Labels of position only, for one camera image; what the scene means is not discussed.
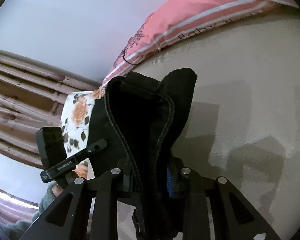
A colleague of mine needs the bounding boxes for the black pants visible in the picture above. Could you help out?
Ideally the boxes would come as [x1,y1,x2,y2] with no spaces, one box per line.
[88,68,197,239]

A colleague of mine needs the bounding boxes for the person's left hand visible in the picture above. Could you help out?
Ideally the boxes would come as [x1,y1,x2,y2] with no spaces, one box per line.
[52,184,64,197]

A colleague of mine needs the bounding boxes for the white floral pillow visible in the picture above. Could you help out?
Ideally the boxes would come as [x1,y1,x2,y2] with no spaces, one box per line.
[59,87,106,181]

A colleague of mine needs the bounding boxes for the grey fluffy sleeve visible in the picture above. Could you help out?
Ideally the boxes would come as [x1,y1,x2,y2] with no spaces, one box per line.
[1,182,61,240]

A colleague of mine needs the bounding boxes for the beige patterned curtain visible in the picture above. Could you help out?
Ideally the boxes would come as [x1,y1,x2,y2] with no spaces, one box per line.
[0,47,101,233]

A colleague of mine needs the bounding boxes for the beige bed mat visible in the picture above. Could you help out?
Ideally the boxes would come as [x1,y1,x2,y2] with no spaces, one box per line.
[132,7,300,239]

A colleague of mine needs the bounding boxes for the pink tree-print pillow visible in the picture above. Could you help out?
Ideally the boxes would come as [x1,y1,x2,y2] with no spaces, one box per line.
[102,0,298,85]

